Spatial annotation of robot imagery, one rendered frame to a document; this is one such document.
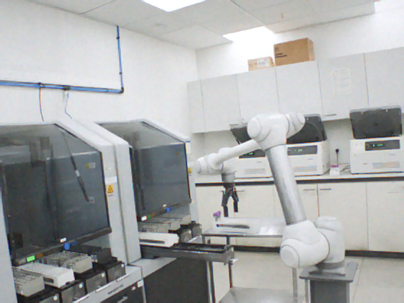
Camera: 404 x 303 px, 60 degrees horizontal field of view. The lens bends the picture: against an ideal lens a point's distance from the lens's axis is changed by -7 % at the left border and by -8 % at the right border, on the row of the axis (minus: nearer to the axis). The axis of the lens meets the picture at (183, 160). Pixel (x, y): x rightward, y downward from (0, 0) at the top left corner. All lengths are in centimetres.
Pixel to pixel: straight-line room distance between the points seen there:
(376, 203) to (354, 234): 40
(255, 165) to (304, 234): 268
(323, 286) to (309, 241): 32
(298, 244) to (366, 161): 248
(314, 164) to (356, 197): 57
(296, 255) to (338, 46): 347
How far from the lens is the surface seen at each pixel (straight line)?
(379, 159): 407
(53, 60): 336
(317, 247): 176
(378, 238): 423
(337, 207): 418
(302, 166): 419
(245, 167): 439
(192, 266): 262
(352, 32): 482
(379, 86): 436
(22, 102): 308
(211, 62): 531
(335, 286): 195
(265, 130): 174
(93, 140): 205
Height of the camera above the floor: 142
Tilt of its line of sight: 3 degrees down
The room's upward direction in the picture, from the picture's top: 5 degrees counter-clockwise
